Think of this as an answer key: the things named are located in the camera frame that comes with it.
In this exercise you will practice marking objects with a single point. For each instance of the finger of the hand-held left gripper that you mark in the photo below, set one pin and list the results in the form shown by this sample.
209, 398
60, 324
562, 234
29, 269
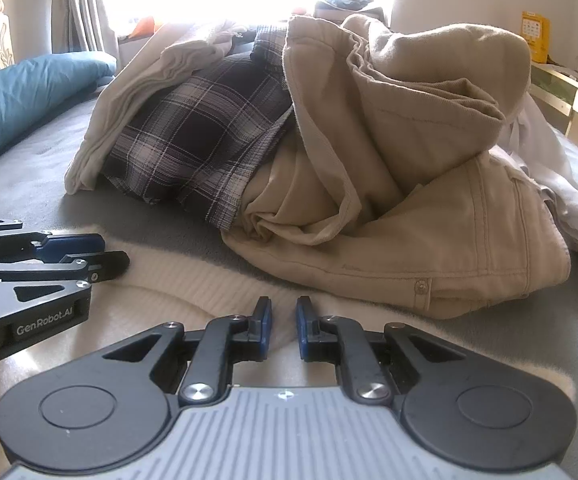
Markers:
111, 262
76, 246

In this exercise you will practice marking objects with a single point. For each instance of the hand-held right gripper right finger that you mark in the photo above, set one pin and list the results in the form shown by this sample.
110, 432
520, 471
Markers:
303, 330

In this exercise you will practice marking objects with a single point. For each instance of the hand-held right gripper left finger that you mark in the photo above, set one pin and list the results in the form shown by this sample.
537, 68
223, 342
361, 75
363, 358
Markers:
265, 327

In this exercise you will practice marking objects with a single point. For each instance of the cream knit sweater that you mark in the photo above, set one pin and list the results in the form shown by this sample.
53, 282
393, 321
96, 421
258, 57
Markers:
179, 290

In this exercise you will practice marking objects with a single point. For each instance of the dark plaid shirt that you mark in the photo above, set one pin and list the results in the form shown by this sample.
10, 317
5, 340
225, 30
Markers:
204, 135

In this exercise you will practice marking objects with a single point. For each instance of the teal pillow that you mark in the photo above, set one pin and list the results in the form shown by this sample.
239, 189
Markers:
24, 95

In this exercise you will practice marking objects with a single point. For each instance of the white folded garment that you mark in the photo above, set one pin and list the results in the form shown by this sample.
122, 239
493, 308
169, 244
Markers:
134, 90

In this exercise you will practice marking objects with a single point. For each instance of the beige pants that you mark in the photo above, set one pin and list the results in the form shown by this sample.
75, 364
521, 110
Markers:
394, 170

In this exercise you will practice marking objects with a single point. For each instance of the orange windowsill item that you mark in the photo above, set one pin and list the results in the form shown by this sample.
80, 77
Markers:
144, 27

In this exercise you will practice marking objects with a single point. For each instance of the grey curtain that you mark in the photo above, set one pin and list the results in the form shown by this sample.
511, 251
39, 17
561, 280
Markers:
84, 5

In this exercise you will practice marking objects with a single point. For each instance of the light grey cloth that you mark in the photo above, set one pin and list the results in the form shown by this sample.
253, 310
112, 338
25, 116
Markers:
559, 175

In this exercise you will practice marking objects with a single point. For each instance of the dark clutter on windowsill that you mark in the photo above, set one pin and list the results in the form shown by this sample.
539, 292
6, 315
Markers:
349, 5

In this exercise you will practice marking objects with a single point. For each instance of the yellow box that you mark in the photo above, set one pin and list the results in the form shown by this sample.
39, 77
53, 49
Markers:
536, 35

